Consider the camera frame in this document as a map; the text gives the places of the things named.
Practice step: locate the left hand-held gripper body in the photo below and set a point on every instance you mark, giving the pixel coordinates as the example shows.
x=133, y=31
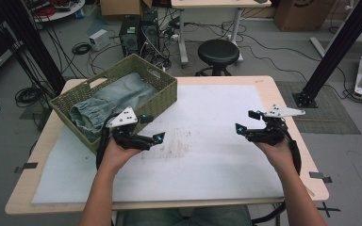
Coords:
x=124, y=117

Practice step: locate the cardboard box with open flap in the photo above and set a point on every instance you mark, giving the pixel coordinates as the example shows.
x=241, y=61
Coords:
x=119, y=8

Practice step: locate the black tape cross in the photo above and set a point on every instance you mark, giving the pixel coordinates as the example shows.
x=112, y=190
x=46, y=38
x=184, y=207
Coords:
x=326, y=209

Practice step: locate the white desk with legs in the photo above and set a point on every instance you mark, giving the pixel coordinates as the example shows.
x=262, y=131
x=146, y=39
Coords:
x=217, y=3

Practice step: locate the black tape strip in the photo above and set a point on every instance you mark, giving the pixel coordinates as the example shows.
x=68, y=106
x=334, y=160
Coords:
x=319, y=175
x=28, y=165

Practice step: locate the round white table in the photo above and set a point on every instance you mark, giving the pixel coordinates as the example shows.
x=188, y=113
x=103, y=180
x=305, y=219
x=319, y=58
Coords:
x=66, y=14

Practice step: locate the person's right hand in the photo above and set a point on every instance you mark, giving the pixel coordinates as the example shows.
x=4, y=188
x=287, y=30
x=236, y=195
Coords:
x=281, y=157

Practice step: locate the large cardboard box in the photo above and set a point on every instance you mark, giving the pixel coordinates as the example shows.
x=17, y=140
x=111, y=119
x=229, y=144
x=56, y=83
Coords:
x=304, y=15

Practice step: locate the black round stool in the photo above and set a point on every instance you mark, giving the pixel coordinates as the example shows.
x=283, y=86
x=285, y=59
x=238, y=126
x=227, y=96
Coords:
x=218, y=51

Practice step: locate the person's left hand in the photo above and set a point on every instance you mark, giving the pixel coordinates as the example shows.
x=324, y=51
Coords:
x=116, y=157

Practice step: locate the dark floor mat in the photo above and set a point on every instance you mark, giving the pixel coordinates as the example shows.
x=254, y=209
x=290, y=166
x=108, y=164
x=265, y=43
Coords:
x=333, y=116

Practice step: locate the person's legs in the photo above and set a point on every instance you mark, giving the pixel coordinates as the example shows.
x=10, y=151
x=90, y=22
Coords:
x=226, y=216

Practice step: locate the green woven basket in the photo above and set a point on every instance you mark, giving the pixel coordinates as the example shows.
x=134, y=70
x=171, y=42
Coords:
x=157, y=97

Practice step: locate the black metal post with base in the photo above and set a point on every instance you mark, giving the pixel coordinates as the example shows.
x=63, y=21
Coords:
x=336, y=47

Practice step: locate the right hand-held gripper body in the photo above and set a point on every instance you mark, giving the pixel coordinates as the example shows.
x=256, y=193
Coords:
x=273, y=133

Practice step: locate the light blue denim pants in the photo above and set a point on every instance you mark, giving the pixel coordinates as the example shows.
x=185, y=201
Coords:
x=116, y=97

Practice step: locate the black computer tower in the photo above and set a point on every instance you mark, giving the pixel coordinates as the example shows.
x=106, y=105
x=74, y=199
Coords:
x=128, y=37
x=151, y=34

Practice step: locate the small white box device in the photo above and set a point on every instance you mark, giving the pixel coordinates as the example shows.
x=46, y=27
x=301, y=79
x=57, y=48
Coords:
x=99, y=39

